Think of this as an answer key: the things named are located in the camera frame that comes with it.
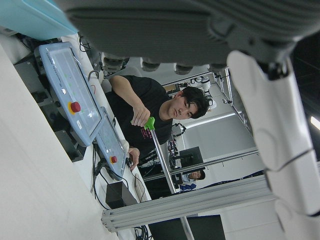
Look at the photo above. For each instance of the black box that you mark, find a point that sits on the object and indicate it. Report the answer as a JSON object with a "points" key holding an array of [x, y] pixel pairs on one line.
{"points": [[117, 195]]}

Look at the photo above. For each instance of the grey metal truss frame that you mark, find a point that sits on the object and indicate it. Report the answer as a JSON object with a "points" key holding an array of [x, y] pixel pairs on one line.
{"points": [[228, 87]]}

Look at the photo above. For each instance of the small grey teach pendant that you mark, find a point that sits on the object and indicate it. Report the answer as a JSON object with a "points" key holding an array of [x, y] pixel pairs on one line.
{"points": [[110, 140]]}

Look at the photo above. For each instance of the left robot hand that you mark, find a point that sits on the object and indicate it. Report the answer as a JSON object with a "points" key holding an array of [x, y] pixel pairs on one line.
{"points": [[162, 30]]}

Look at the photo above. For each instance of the small black background monitor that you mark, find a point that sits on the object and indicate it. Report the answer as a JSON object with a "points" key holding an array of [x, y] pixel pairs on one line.
{"points": [[191, 156]]}

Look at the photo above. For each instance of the person in black t-shirt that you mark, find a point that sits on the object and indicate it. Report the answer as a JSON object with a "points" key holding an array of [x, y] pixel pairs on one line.
{"points": [[142, 95]]}

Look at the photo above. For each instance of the large grey teach pendant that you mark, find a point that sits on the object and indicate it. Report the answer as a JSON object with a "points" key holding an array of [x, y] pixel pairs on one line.
{"points": [[65, 75]]}

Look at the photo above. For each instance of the light blue plastic bin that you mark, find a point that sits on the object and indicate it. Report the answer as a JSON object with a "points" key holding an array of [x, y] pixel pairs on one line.
{"points": [[25, 15]]}

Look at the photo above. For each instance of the black pendant stand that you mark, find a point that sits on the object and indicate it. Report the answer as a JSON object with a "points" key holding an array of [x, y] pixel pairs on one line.
{"points": [[72, 150]]}

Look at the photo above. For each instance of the person in blue-white shirt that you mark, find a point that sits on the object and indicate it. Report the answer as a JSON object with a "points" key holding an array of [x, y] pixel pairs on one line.
{"points": [[193, 178]]}

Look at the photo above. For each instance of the aluminium frame post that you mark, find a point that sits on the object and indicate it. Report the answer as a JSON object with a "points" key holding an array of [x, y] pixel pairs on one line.
{"points": [[175, 205]]}

